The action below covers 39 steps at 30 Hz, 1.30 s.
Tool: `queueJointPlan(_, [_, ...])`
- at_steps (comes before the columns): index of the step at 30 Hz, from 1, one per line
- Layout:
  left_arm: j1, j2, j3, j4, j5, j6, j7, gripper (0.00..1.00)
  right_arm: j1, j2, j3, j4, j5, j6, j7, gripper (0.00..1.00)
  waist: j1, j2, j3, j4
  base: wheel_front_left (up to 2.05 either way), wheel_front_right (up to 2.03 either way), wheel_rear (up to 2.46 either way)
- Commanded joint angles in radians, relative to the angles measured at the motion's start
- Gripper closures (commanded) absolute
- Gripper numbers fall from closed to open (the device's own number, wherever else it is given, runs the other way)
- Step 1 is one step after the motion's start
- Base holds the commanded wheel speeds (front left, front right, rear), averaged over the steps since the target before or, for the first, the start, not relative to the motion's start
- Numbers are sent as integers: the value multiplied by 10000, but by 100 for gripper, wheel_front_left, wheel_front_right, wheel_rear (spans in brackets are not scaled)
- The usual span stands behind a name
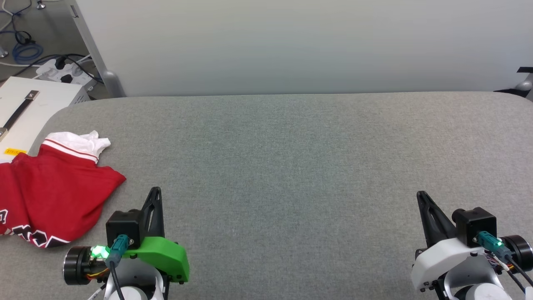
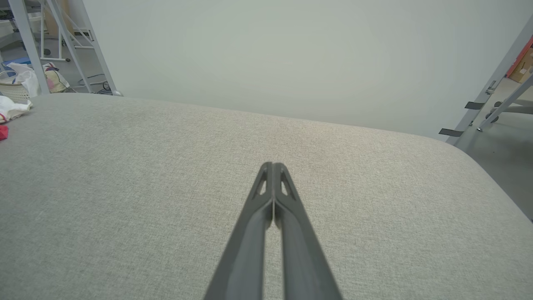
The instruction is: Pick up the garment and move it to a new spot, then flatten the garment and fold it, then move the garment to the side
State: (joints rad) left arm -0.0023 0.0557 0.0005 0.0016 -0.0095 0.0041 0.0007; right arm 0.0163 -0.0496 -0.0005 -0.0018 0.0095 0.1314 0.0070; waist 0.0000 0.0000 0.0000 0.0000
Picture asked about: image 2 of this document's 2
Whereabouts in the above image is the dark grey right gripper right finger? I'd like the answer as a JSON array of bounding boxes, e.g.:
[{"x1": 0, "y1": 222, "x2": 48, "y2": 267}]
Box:
[{"x1": 273, "y1": 162, "x2": 343, "y2": 300}]

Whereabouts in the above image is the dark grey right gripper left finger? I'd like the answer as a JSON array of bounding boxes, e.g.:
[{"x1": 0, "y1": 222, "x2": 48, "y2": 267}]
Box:
[{"x1": 204, "y1": 162, "x2": 274, "y2": 300}]

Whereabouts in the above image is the white cloth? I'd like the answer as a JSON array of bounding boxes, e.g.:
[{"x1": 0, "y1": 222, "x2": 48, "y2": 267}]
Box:
[{"x1": 0, "y1": 95, "x2": 33, "y2": 124}]

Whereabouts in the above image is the grey fabric sofa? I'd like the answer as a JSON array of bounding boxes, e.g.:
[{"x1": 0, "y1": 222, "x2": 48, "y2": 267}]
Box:
[{"x1": 0, "y1": 92, "x2": 533, "y2": 300}]

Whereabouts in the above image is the grey slanted metal strut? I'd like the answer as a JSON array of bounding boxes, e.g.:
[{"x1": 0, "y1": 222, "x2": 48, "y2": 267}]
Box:
[{"x1": 477, "y1": 74, "x2": 533, "y2": 133}]

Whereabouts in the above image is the white metal rack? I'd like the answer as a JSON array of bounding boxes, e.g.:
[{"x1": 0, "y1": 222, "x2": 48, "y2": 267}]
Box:
[{"x1": 39, "y1": 0, "x2": 95, "y2": 63}]

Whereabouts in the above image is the beige woven laundry basket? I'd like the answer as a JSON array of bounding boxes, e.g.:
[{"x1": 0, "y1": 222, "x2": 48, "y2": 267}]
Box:
[{"x1": 0, "y1": 70, "x2": 31, "y2": 103}]

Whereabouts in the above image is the brown cardboard box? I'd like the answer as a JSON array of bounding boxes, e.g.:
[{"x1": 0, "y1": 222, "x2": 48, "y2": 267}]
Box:
[{"x1": 508, "y1": 47, "x2": 533, "y2": 83}]

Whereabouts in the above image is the black floor cable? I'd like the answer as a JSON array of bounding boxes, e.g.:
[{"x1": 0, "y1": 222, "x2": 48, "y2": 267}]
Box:
[{"x1": 77, "y1": 73, "x2": 112, "y2": 95}]

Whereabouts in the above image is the grey metal frame left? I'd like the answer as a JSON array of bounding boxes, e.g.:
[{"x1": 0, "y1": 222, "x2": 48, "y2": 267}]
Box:
[{"x1": 69, "y1": 0, "x2": 123, "y2": 97}]

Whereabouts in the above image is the grey post with black straps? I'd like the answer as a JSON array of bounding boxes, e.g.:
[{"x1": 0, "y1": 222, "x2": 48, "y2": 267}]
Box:
[{"x1": 438, "y1": 16, "x2": 533, "y2": 145}]

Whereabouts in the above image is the grey metal frame leg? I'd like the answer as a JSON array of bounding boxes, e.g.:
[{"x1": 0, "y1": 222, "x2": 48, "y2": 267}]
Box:
[{"x1": 7, "y1": 0, "x2": 51, "y2": 95}]

